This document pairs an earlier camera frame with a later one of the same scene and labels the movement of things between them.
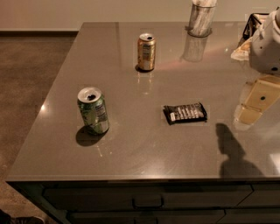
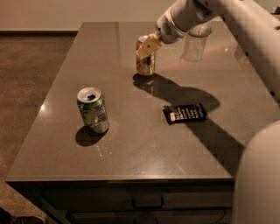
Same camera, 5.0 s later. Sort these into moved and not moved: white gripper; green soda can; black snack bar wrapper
Moved: white gripper
Not moved: green soda can; black snack bar wrapper
